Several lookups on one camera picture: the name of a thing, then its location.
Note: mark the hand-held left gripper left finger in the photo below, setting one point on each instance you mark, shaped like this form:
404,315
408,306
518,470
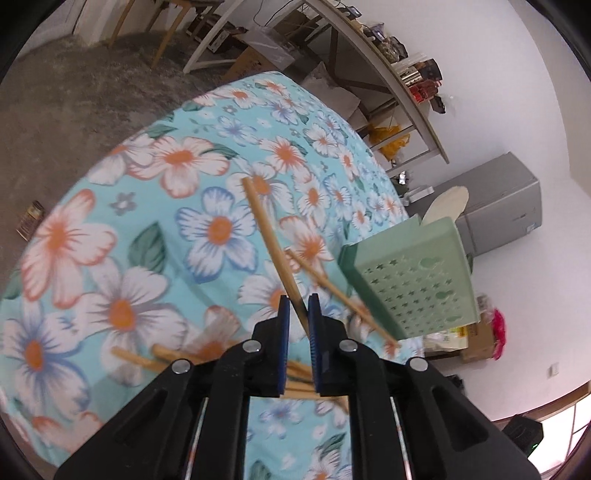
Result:
283,350

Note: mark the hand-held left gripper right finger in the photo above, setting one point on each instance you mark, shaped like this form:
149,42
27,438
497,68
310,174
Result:
316,350

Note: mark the green perforated utensil holder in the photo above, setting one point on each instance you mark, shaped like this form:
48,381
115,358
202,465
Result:
415,281

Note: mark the yellow green rice bag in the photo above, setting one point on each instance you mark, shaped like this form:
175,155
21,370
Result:
443,340

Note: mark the floral turquoise tablecloth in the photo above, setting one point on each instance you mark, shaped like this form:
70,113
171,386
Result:
152,258

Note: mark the open cardboard box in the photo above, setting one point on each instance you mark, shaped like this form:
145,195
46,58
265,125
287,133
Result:
480,339

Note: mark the pink plastic bag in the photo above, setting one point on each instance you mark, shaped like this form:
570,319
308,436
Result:
498,330

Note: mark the cream spoon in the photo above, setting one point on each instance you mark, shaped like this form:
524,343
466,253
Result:
445,203

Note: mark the yellow plastic bag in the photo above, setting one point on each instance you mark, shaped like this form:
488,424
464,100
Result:
392,141

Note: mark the grey refrigerator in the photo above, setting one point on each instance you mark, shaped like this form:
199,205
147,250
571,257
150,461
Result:
498,207

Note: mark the white sack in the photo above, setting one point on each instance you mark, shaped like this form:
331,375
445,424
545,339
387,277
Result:
328,87

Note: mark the long white table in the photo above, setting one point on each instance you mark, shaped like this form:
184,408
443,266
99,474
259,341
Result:
397,92

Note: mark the red bottle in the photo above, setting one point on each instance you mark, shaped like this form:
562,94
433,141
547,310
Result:
422,90

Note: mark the small box on floor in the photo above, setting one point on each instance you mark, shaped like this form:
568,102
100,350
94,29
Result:
30,219

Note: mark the brown cardboard box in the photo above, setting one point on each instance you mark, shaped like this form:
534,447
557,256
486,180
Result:
247,64

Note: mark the black carton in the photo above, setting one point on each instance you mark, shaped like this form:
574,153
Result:
431,69

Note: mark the clear plastic storage box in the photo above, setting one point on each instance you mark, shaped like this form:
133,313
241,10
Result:
270,41

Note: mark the red and white appliance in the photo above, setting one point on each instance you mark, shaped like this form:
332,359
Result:
217,32

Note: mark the wooden chair with black seat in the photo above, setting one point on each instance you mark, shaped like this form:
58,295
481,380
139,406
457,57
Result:
168,32

